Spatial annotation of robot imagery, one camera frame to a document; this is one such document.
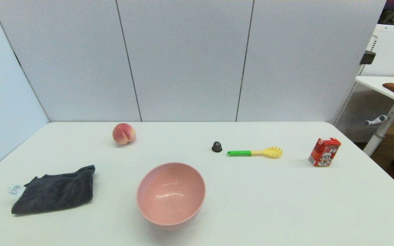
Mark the pink peach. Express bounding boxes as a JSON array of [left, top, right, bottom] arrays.
[[112, 123, 136, 145]]

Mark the pink bowl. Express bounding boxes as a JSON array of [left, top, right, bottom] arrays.
[[136, 162, 206, 230]]

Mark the red milk carton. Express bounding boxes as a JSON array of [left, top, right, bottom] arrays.
[[308, 137, 342, 167]]

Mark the dark grey folded cloth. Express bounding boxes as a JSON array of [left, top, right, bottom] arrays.
[[5, 165, 96, 215]]

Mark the white side table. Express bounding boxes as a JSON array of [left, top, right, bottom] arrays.
[[355, 76, 394, 158]]

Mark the black box on pegboard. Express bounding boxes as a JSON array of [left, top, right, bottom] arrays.
[[360, 51, 377, 65]]

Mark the green-handled yellow pasta spoon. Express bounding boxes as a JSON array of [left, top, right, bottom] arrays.
[[227, 146, 283, 159]]

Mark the white crank handle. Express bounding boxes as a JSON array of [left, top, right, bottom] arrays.
[[365, 115, 389, 126]]

